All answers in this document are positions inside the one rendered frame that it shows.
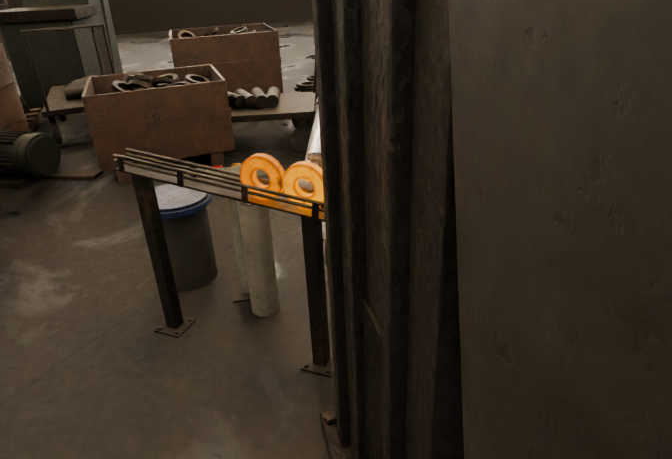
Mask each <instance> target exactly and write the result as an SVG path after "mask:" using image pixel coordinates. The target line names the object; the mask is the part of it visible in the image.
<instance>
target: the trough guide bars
mask: <svg viewBox="0 0 672 459"><path fill-rule="evenodd" d="M125 150H126V151H128V152H132V154H130V153H127V154H126V156H123V155H118V154H113V157H116V158H117V159H114V162H116V163H118V167H119V172H121V173H124V171H125V167H124V165H128V166H132V167H137V168H141V169H145V170H149V171H153V172H158V173H162V174H166V175H170V176H174V177H177V183H178V186H179V187H183V185H184V180H183V179H187V180H191V181H195V182H199V183H204V184H208V185H212V186H216V187H220V188H225V189H229V190H233V191H237V192H241V197H242V202H244V203H248V194H250V195H254V196H258V197H262V198H266V199H271V200H275V201H279V202H283V203H287V204H291V205H296V206H300V207H304V208H308V209H312V219H313V220H317V221H318V218H319V211H321V212H325V211H324V202H320V201H316V200H312V199H308V198H303V197H299V196H295V195H290V194H286V193H284V191H283V193H282V192H277V191H273V190H269V189H265V188H260V187H256V186H252V185H247V184H243V183H241V179H239V178H234V177H230V176H226V175H221V174H217V173H212V172H208V171H204V170H199V169H196V167H198V168H202V169H207V170H211V171H216V172H220V173H224V174H229V175H233V176H237V177H240V173H236V172H232V171H227V170H223V169H218V168H214V167H210V166H205V165H201V164H196V163H192V162H187V161H183V160H179V159H174V158H170V157H165V156H161V155H156V154H152V153H148V152H143V151H139V150H134V149H130V148H126V149H125ZM138 154H141V155H146V156H150V157H154V158H159V159H163V160H168V161H172V162H176V163H181V164H185V165H189V166H190V167H186V166H182V165H178V164H173V163H169V162H165V161H160V160H156V159H152V158H147V157H143V156H139V155H138ZM127 156H128V157H127ZM131 157H132V158H131ZM123 159H125V160H129V161H133V163H131V162H126V161H123ZM140 159H141V160H140ZM144 160H145V161H144ZM148 161H150V162H148ZM153 162H154V163H153ZM135 163H136V164H135ZM139 163H142V164H146V165H150V166H154V167H159V168H163V169H167V170H171V171H176V173H173V172H169V171H164V170H160V169H156V168H152V167H147V166H143V165H139ZM157 163H158V164H157ZM161 164H163V165H161ZM166 165H167V166H166ZM170 166H171V167H170ZM174 167H175V168H174ZM179 168H180V169H179ZM183 169H184V170H183ZM187 170H188V171H187ZM196 172H197V173H196ZM183 173H184V174H188V175H190V176H191V177H190V176H186V175H183ZM200 173H201V174H200ZM204 174H206V175H204ZM209 175H210V176H209ZM213 176H214V177H213ZM194 177H195V178H194ZM196 177H201V178H205V179H210V180H214V181H218V182H222V183H227V184H231V185H235V186H239V187H241V188H236V187H232V186H228V185H224V184H219V183H215V182H211V181H207V180H202V179H198V178H196ZM217 177H219V178H217ZM222 178H223V179H222ZM257 178H258V177H257ZM226 179H227V180H226ZM230 180H231V181H230ZM258 180H259V181H260V182H264V183H268V184H270V180H267V179H263V178H258ZM234 181H236V182H234ZM239 182H240V183H239ZM183 188H184V187H183ZM300 188H301V189H302V190H303V191H304V192H307V193H313V192H314V190H311V189H307V188H302V187H300ZM248 189H252V190H256V191H261V192H265V193H269V194H273V195H278V196H282V197H286V198H290V199H295V200H299V201H303V202H307V203H312V205H308V204H304V203H300V202H296V201H291V200H287V199H283V198H279V197H274V196H270V195H266V194H262V193H257V192H253V191H249V190H248ZM319 205H320V206H321V207H322V208H321V207H319Z"/></svg>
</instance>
